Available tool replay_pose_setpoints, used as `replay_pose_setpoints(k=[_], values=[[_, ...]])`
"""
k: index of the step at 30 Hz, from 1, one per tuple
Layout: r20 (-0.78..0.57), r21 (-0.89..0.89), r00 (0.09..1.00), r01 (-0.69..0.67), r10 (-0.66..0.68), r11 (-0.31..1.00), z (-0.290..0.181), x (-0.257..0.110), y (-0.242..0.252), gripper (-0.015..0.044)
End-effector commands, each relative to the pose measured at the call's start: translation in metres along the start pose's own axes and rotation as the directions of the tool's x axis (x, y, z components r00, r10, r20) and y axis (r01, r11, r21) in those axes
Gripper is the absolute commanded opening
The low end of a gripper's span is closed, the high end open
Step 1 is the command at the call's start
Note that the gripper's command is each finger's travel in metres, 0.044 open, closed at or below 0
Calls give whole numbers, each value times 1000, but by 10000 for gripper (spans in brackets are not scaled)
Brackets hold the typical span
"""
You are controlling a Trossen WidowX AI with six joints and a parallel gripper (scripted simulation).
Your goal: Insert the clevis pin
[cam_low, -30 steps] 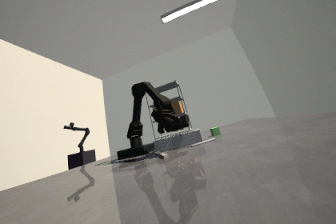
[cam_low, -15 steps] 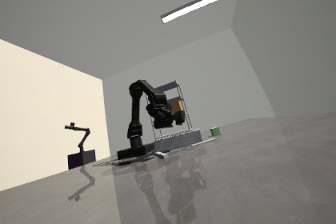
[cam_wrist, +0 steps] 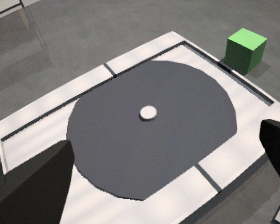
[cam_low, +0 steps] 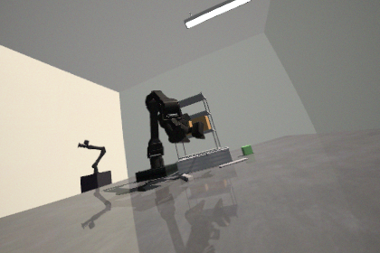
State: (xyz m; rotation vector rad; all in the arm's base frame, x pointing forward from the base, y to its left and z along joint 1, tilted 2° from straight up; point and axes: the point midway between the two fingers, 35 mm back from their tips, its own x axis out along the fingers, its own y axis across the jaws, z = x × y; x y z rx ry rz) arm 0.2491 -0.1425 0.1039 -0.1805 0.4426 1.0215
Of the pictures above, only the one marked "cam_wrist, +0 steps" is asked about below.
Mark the dark grey disc with centre hole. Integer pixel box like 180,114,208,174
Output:
66,59,237,201

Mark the green cube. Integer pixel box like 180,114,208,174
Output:
224,28,267,74

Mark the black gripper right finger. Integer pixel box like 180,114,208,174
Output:
259,119,280,176

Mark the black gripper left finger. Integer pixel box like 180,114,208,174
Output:
0,139,75,224

